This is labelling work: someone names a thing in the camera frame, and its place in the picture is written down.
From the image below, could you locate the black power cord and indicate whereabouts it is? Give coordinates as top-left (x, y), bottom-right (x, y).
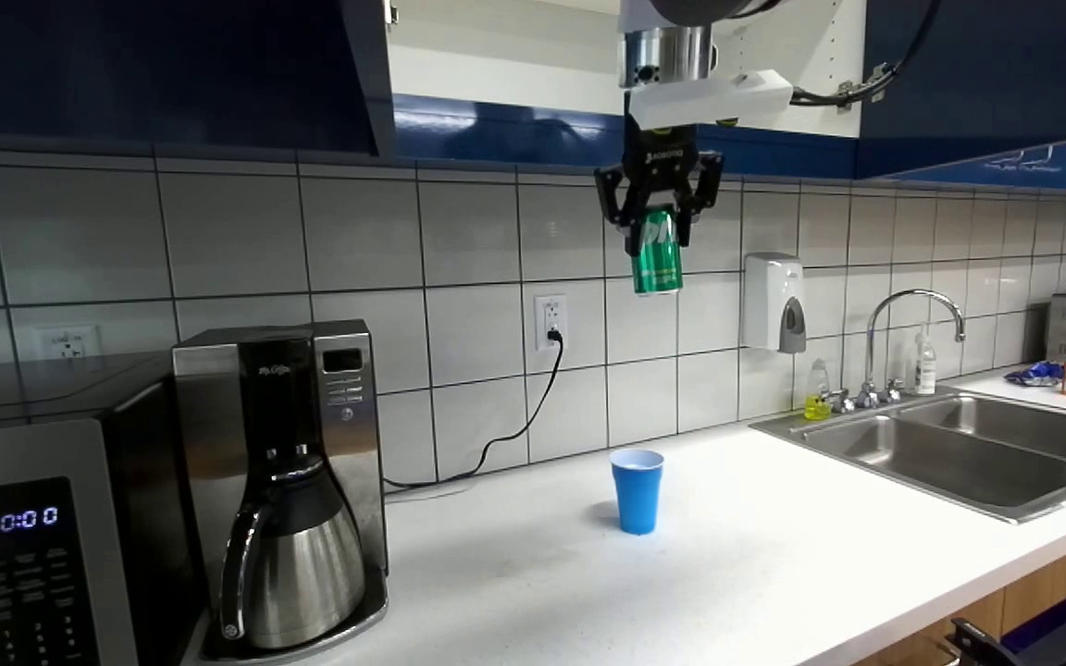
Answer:
top-left (380, 327), bottom-right (565, 495)

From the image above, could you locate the green soda can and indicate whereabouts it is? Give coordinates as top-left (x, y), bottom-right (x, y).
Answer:
top-left (628, 205), bottom-right (689, 298)

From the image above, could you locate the small clear bottle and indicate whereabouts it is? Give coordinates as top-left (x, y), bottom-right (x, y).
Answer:
top-left (909, 329), bottom-right (940, 399)

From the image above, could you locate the chrome sink faucet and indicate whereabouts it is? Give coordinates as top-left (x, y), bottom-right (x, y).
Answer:
top-left (831, 287), bottom-right (968, 414)

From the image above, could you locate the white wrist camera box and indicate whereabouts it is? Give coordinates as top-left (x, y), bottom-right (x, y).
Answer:
top-left (626, 67), bottom-right (800, 135)

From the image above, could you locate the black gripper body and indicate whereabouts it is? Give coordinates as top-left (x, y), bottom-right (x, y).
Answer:
top-left (593, 123), bottom-right (730, 230)

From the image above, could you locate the black microwave oven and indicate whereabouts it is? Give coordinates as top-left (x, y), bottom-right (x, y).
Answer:
top-left (0, 357), bottom-right (209, 666)

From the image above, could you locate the black frame piece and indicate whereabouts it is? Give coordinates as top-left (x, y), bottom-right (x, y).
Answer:
top-left (940, 569), bottom-right (1066, 666)

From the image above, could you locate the blue cabinet door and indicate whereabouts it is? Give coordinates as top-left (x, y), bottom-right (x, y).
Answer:
top-left (857, 0), bottom-right (1066, 198)
top-left (0, 0), bottom-right (396, 158)

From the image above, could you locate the wooden lower cabinet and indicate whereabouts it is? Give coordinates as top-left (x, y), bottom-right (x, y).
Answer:
top-left (857, 528), bottom-right (1066, 666)

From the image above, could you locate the open white cabinet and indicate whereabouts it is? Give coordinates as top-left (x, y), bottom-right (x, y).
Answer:
top-left (380, 0), bottom-right (873, 170)

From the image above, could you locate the steel coffee carafe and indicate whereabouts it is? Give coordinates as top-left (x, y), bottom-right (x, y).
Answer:
top-left (214, 458), bottom-right (371, 657)

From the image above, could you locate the stainless steel sink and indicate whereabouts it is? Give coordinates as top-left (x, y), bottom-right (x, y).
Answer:
top-left (778, 389), bottom-right (1066, 525)

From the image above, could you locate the white wall soap dispenser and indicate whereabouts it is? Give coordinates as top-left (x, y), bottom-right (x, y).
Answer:
top-left (741, 253), bottom-right (809, 359)

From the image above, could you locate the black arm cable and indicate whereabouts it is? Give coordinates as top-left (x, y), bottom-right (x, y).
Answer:
top-left (788, 0), bottom-right (946, 112)

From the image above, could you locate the black steel coffee maker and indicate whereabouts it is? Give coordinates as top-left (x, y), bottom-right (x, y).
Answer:
top-left (169, 319), bottom-right (391, 663)

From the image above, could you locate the yellow dish soap bottle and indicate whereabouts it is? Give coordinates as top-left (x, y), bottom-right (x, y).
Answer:
top-left (800, 357), bottom-right (836, 425)

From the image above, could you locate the blue plastic cup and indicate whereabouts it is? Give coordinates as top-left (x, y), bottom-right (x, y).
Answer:
top-left (607, 445), bottom-right (671, 538)

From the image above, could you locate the blue flat object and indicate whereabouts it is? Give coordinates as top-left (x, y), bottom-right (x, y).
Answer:
top-left (1001, 359), bottom-right (1066, 394)

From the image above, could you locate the white wall outlet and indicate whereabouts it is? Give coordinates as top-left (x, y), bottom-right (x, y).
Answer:
top-left (35, 327), bottom-right (102, 364)
top-left (530, 293), bottom-right (570, 359)

